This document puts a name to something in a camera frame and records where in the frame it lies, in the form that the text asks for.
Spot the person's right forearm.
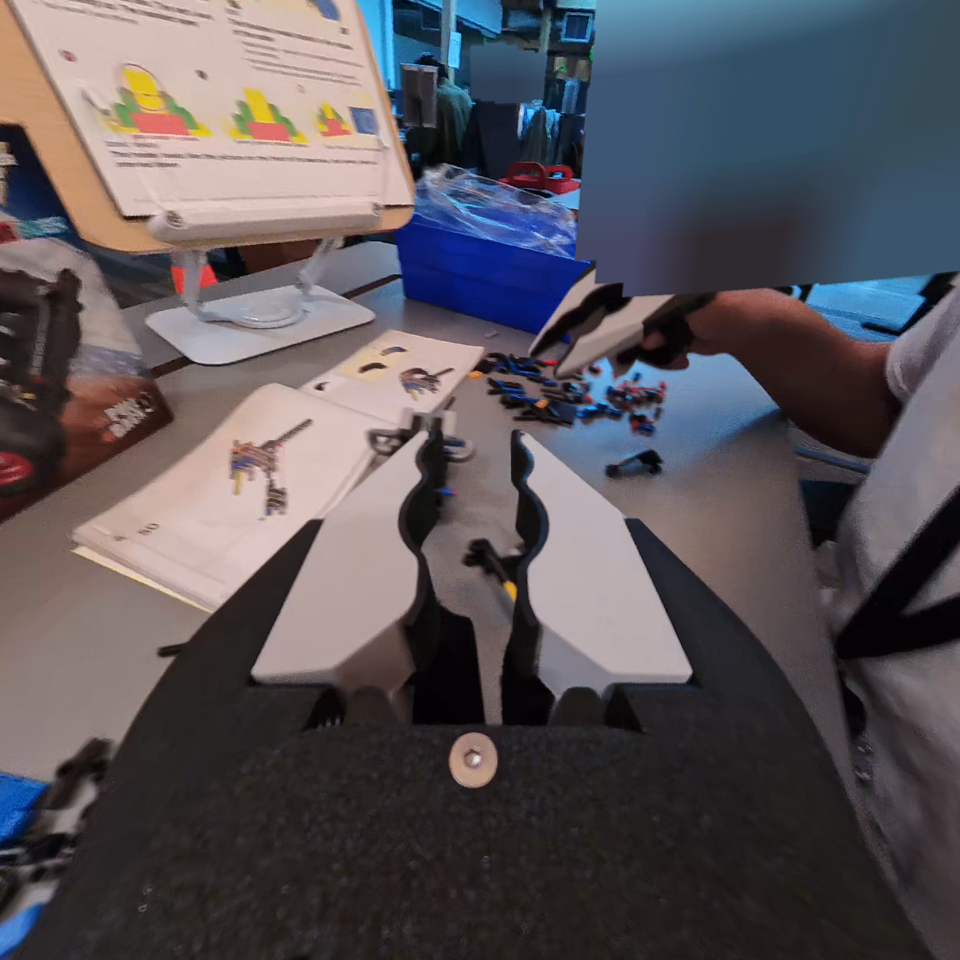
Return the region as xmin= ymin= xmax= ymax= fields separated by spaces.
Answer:
xmin=746 ymin=288 xmax=903 ymax=460

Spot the printed instruction sheet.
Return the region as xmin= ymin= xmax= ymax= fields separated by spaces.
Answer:
xmin=7 ymin=0 xmax=393 ymax=220

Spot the black angled lego piece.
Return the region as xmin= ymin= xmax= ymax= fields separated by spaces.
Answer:
xmin=605 ymin=448 xmax=666 ymax=480

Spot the pile of small lego pieces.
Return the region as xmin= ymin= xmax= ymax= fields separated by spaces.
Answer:
xmin=472 ymin=350 xmax=669 ymax=438

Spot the black lego piece orange print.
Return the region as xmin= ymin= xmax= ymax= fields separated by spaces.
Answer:
xmin=462 ymin=537 xmax=521 ymax=603

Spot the lego set box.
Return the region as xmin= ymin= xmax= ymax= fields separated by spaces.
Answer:
xmin=0 ymin=123 xmax=176 ymax=524

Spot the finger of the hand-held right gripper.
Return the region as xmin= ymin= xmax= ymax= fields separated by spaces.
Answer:
xmin=527 ymin=264 xmax=625 ymax=361
xmin=553 ymin=294 xmax=680 ymax=382

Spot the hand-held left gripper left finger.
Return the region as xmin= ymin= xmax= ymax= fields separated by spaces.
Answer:
xmin=249 ymin=416 xmax=451 ymax=706

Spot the blue plastic bin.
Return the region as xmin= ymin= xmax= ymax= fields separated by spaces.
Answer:
xmin=394 ymin=212 xmax=599 ymax=336

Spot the person's white shirt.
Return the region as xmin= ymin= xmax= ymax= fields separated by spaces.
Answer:
xmin=813 ymin=288 xmax=960 ymax=960

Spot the clear plastic bag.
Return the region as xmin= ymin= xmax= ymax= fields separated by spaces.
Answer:
xmin=412 ymin=162 xmax=581 ymax=261

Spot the red plastic tote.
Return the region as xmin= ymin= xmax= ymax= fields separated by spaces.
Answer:
xmin=504 ymin=159 xmax=583 ymax=196

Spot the grey black lego assembly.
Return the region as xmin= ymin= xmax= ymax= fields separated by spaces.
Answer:
xmin=366 ymin=408 xmax=476 ymax=463

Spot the person's right hand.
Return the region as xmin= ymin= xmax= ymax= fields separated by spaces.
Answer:
xmin=684 ymin=289 xmax=760 ymax=370

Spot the black lanyard strap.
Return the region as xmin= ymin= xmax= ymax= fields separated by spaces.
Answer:
xmin=834 ymin=487 xmax=960 ymax=663

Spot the open lego instruction booklet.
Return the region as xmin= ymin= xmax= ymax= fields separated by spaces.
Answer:
xmin=71 ymin=328 xmax=487 ymax=614

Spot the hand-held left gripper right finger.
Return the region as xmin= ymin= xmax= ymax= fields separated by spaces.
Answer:
xmin=508 ymin=429 xmax=694 ymax=702

